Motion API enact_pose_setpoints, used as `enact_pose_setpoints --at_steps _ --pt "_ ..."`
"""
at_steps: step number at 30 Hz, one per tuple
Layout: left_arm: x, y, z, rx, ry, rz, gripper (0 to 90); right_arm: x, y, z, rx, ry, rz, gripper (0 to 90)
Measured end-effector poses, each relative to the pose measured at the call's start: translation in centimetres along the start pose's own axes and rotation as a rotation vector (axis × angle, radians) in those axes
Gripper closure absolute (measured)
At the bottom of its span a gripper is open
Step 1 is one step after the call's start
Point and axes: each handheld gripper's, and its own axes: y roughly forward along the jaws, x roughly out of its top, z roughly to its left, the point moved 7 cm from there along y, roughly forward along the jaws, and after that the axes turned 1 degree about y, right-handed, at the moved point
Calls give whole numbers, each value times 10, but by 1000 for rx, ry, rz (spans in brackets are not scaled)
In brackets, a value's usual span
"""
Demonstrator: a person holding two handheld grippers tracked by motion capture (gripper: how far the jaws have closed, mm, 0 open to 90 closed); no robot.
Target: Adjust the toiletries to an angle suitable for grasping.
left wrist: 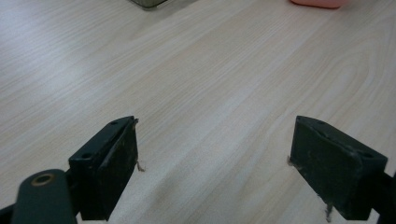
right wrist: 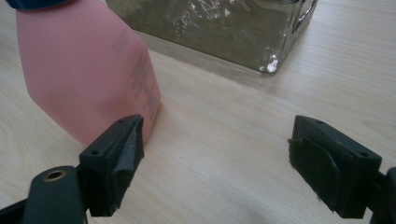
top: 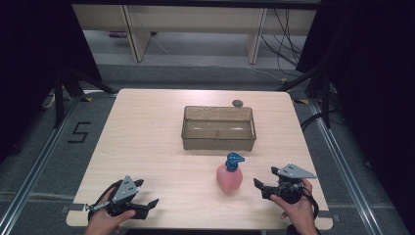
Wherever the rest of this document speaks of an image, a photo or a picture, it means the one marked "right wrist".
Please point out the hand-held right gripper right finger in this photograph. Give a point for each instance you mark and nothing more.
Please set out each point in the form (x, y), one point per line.
(330, 168)

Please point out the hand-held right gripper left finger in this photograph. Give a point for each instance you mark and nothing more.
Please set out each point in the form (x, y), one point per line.
(107, 165)

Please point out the pink plastic bottle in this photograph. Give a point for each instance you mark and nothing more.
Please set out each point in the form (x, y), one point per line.
(84, 71)

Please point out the clear plastic box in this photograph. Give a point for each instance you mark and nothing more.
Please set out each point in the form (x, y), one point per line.
(218, 28)

